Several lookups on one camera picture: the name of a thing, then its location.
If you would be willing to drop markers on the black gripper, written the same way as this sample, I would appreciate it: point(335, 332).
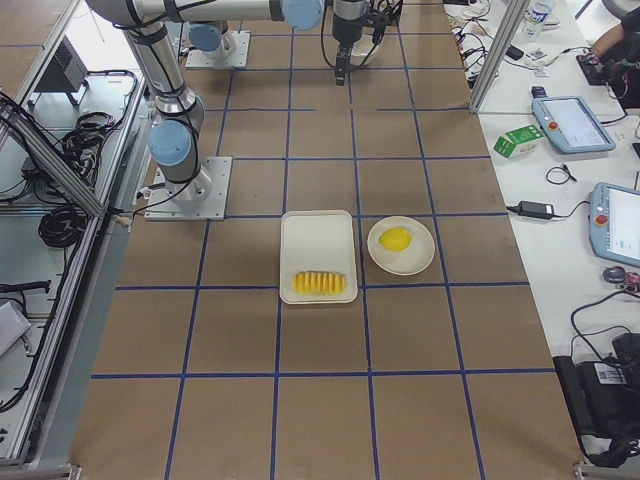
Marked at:
point(345, 31)

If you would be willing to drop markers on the white ceramic bowl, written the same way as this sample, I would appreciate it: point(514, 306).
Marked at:
point(364, 51)

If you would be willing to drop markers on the yellow lemon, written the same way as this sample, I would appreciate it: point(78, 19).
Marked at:
point(395, 239)

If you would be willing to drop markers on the white rectangular tray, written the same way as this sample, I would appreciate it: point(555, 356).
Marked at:
point(317, 240)

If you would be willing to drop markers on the plastic water bottle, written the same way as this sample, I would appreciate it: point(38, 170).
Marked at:
point(537, 14)

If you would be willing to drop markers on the green white carton box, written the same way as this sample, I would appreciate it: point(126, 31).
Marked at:
point(518, 142)

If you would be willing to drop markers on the cream round plate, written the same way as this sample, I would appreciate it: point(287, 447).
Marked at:
point(414, 259)

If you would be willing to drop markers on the far blue teach pendant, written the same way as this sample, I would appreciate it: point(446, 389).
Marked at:
point(570, 125)

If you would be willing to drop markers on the blue teach pendant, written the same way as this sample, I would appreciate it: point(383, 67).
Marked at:
point(614, 223)
point(570, 125)

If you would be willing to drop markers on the black power adapter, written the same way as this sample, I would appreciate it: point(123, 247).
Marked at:
point(536, 210)

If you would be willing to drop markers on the near blue teach pendant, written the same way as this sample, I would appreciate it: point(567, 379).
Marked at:
point(614, 223)

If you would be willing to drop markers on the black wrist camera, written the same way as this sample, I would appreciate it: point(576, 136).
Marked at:
point(379, 22)

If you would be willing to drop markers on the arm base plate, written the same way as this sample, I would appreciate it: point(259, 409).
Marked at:
point(198, 60)
point(204, 198)

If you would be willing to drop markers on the aluminium frame post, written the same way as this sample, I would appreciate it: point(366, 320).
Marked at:
point(502, 40)

